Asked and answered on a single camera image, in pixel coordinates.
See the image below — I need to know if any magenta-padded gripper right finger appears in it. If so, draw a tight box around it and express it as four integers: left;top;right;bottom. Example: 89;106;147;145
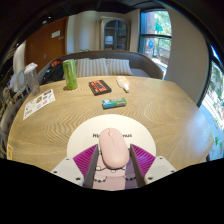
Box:
129;143;177;188

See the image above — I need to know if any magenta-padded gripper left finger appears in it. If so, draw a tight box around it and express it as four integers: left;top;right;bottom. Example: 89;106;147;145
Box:
50;143;100;189

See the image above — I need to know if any pink computer mouse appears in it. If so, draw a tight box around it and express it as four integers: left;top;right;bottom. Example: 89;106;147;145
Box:
98;127;131;170

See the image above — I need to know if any white mouse pad pink wrist rest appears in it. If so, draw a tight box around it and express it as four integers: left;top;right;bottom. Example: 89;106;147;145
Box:
66;113;157;192

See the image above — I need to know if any white sticker sheet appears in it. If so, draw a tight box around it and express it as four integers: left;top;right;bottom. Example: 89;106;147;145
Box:
22;88;56;121

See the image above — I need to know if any small teal pack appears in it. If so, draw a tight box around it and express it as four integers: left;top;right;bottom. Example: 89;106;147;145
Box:
101;97;128;110

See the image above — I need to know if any grey tufted chair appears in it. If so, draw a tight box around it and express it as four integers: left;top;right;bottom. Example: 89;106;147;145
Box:
0;88;22;158

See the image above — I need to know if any dark-framed window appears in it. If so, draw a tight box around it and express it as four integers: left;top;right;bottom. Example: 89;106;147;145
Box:
199;59;224;162
139;9;173;69

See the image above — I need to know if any black box red print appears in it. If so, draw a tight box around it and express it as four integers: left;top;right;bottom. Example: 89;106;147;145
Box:
88;79;113;97

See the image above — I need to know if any white tube packet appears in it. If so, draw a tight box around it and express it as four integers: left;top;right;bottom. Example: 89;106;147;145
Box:
116;75;131;93

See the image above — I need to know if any green drink can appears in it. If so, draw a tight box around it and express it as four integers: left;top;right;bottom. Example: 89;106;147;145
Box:
62;58;79;91

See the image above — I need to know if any black backpack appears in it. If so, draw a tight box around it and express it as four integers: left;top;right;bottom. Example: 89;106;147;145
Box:
43;59;65;84

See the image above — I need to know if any striped cushion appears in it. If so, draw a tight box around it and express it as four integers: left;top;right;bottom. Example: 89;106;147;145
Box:
75;58;109;78
105;58;134;76

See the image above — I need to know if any brown curved sofa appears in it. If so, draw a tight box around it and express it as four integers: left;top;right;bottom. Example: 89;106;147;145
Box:
38;50;164;84

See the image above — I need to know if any orange wooden door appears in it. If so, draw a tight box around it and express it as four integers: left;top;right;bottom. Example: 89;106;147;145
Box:
24;16;69;73

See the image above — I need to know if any pale glass-door cabinet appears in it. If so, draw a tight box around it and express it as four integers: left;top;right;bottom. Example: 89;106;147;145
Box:
98;17;132;52

